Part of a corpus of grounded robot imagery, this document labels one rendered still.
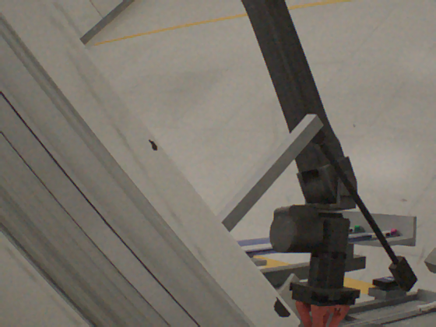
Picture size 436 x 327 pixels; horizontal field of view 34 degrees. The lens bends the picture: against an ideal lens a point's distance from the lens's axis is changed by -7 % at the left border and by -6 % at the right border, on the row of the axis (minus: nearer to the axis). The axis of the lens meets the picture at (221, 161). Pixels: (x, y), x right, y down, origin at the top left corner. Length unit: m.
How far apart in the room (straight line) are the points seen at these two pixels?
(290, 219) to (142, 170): 0.69
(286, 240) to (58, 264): 0.87
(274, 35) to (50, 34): 0.78
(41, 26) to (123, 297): 0.18
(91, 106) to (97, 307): 0.17
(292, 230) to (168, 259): 0.83
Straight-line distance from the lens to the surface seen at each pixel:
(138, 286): 0.25
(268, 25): 1.14
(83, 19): 9.11
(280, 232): 1.10
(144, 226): 0.24
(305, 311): 1.17
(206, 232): 0.43
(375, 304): 1.37
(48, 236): 0.23
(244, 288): 0.45
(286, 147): 0.76
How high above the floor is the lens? 1.68
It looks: 24 degrees down
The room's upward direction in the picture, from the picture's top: 37 degrees counter-clockwise
